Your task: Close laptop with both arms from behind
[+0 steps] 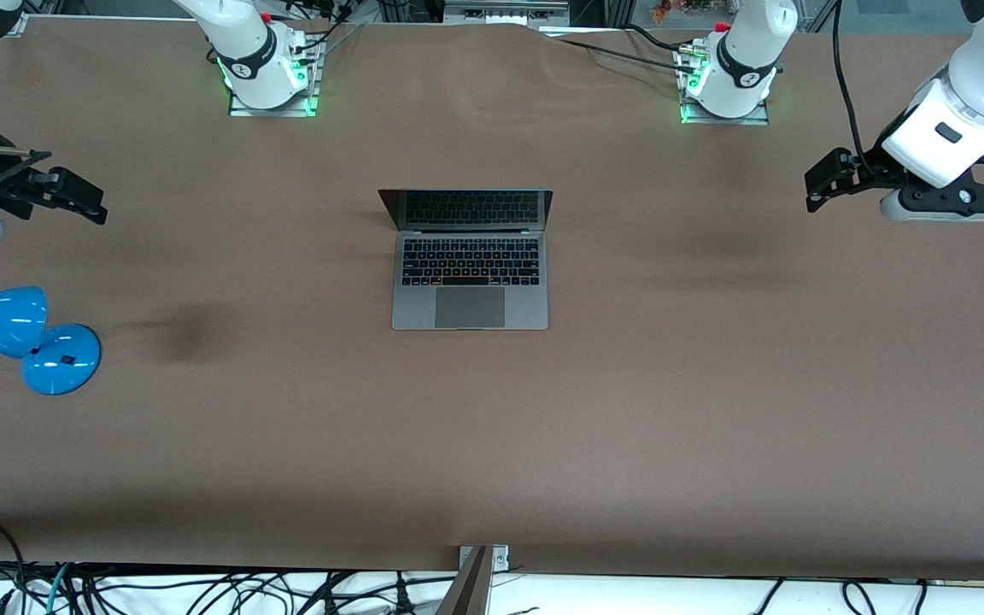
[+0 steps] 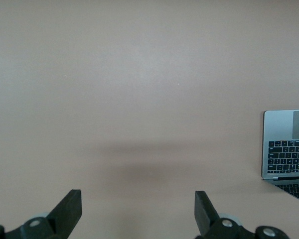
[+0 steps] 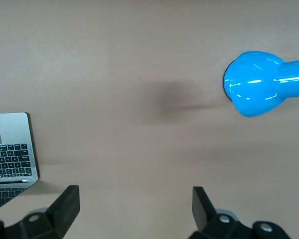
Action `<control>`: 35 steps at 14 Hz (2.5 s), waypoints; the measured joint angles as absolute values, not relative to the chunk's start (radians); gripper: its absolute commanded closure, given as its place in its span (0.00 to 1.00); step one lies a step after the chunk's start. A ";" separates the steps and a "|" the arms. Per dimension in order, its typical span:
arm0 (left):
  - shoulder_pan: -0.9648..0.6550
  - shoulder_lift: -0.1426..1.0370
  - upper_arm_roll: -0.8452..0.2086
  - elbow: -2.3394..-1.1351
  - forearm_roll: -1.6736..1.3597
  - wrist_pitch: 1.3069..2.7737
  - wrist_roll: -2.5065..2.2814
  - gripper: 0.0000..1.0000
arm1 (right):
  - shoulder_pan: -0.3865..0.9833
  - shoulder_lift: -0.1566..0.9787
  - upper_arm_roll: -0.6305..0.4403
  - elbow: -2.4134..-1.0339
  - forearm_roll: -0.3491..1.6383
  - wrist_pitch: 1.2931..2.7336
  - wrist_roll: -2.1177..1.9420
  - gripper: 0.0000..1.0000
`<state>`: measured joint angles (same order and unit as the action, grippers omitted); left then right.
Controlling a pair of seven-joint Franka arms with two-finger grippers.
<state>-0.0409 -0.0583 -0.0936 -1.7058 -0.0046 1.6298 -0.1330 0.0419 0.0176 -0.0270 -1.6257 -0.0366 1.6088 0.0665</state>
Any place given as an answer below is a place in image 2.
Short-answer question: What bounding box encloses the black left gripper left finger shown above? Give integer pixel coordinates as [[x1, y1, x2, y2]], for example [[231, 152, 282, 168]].
[[0, 189, 83, 239]]

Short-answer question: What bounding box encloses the silver grey laptop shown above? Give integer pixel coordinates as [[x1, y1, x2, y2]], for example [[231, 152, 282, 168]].
[[261, 109, 299, 205]]

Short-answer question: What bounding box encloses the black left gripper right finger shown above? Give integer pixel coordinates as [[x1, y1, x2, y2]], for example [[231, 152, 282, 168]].
[[194, 191, 290, 239]]

